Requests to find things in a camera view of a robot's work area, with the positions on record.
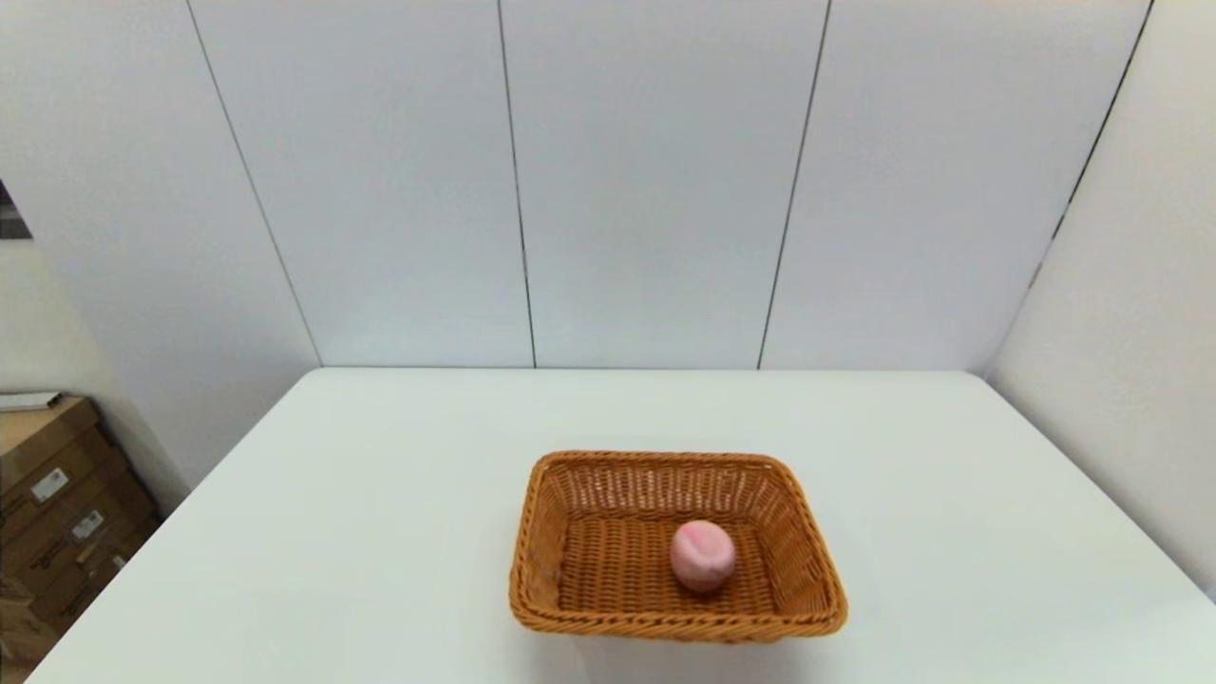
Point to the orange woven wicker basket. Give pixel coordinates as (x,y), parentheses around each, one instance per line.
(608,565)

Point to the pink peach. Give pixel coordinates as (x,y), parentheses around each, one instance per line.
(703,556)

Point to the small cardboard box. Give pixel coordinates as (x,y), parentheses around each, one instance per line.
(43,432)

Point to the cardboard box with white labels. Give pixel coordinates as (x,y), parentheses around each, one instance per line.
(66,532)

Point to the flat white item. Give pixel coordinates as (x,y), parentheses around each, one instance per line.
(27,401)

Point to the low cardboard box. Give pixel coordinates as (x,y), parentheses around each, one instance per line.
(14,636)

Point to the dark wall picture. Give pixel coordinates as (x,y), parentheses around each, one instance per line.
(9,218)

